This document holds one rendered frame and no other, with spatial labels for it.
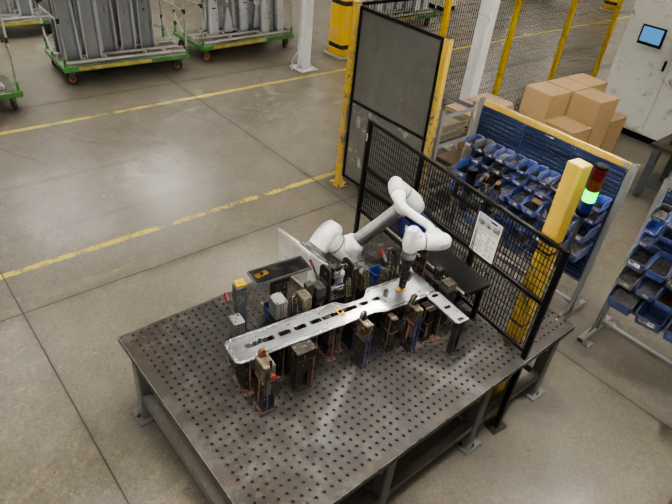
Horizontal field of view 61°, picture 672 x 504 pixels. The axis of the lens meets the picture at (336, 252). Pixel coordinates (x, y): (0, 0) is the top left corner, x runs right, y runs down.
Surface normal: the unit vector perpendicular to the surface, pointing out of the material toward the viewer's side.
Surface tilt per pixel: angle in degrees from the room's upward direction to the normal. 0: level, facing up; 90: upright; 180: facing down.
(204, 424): 0
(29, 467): 0
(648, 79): 90
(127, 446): 0
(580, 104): 90
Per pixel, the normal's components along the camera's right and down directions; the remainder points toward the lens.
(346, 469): 0.09, -0.81
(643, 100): -0.77, 0.32
